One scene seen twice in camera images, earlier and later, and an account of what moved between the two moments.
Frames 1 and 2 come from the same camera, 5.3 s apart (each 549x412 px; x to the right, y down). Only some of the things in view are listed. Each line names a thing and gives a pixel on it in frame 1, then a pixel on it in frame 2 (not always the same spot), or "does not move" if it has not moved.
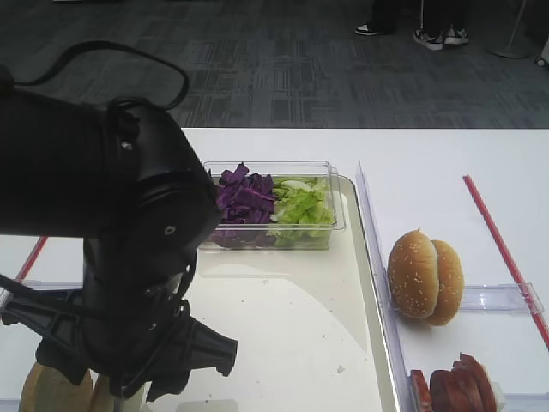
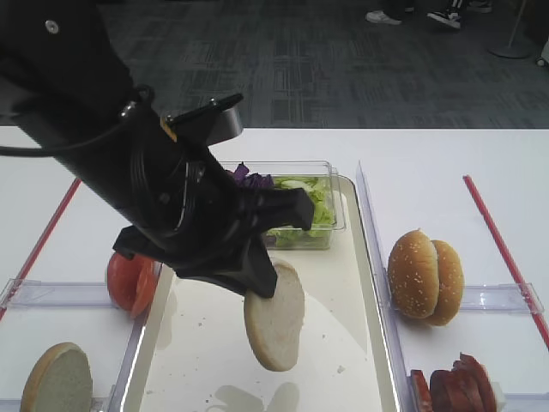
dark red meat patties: [465, 388] does not move
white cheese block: [498, 396] does not move
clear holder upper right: [503, 297] does not move
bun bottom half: [46, 390] does not move
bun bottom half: [102, 400] to [274, 324]
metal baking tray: [304, 323] does not move
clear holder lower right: [527, 402] does not move
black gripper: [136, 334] to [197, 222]
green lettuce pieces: [304, 212] does not move
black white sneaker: [434, 42] to [452, 19]
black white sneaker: [364, 30] to [379, 16]
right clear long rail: [384, 297] does not move
